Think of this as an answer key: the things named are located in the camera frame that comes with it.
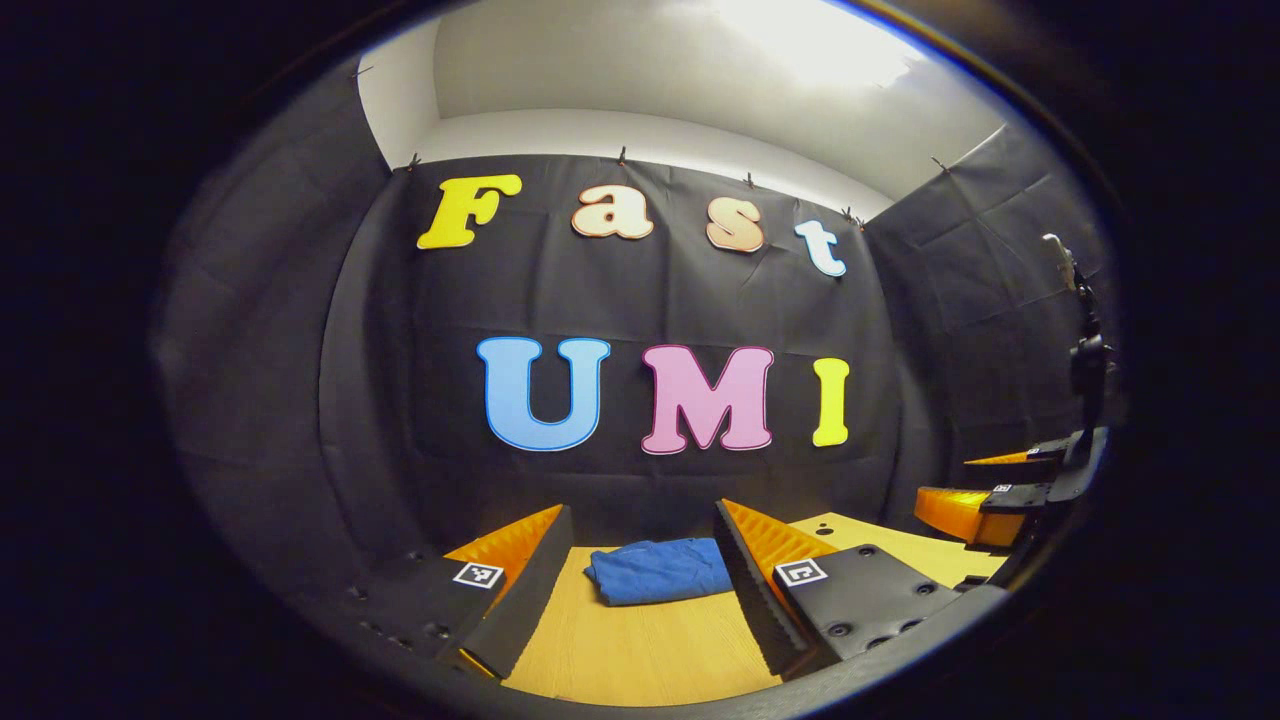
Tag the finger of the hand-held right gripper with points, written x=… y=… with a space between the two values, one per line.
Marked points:
x=1010 y=473
x=960 y=515

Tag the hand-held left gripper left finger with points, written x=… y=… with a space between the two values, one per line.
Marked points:
x=515 y=600

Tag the blue button shirt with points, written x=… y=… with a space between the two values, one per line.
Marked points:
x=655 y=570

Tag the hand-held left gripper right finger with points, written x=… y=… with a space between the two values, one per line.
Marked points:
x=755 y=600

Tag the ceiling light panel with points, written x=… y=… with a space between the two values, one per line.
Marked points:
x=820 y=40

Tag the row of small cloth clips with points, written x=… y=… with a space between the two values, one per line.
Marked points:
x=621 y=156

